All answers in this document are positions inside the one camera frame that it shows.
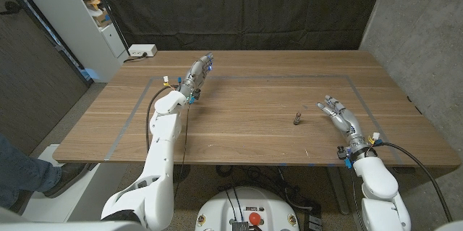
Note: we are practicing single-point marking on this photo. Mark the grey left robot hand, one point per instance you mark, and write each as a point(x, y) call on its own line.
point(197, 73)

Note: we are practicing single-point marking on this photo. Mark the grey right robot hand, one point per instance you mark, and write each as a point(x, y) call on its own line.
point(345, 120)

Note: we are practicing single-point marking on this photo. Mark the small brown lipstick tube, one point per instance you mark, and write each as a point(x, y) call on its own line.
point(297, 118)

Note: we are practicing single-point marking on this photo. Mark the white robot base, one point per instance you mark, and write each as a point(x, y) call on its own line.
point(220, 211)

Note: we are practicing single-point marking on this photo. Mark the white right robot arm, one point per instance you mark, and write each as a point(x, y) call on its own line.
point(380, 187)

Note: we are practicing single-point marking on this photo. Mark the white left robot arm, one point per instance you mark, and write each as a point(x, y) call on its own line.
point(159, 173)

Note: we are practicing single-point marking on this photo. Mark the wooden table edge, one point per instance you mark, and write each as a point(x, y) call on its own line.
point(253, 77)

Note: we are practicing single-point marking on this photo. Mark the white power outlet box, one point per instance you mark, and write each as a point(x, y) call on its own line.
point(142, 50)

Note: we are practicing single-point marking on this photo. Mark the grey table leg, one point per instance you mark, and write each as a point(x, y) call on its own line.
point(339, 191)

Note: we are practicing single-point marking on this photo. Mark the black fabric backdrop curtain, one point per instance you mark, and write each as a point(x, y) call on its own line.
point(238, 6)

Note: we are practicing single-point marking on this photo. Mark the black round floor fan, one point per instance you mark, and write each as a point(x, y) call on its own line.
point(184, 173)

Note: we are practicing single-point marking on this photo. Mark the cardboard box with blue tape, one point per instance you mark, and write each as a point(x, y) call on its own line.
point(103, 18)

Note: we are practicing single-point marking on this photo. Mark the orange toy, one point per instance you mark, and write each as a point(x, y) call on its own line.
point(93, 3)

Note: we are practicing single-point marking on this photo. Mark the red emergency stop button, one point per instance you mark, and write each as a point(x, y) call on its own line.
point(254, 218)

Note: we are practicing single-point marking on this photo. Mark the white shelf cabinet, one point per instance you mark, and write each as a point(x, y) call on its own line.
point(72, 24)

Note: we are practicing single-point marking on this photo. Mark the dark brown shoe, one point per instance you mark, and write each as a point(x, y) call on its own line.
point(68, 176)

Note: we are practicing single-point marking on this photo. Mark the white floor platform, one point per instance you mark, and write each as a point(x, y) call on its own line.
point(83, 195)

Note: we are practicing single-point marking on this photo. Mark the person leg in jeans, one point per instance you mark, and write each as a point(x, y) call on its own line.
point(21, 176)

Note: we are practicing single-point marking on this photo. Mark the white robot chest cover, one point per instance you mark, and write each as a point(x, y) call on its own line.
point(54, 226)

